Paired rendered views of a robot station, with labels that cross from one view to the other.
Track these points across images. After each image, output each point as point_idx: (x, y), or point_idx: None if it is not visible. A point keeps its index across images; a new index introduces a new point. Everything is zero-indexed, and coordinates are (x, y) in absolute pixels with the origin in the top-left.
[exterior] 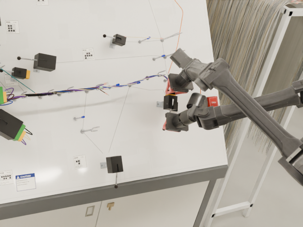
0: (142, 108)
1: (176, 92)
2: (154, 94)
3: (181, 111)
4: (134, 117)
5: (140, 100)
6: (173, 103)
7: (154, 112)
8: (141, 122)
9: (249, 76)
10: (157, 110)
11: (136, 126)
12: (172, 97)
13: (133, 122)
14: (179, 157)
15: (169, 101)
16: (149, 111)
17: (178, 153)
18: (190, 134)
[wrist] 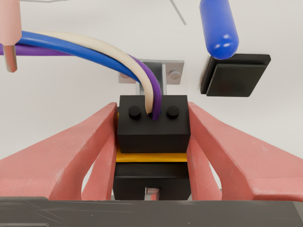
0: (36, 92)
1: (192, 174)
2: (96, 27)
3: (277, 89)
4: (9, 117)
5: (0, 63)
6: (158, 192)
7: (109, 100)
8: (51, 128)
9: None
10: (124, 91)
11: (33, 136)
12: (141, 185)
13: (11, 129)
14: (216, 175)
15: (121, 195)
16: (77, 99)
17: (213, 171)
18: (284, 143)
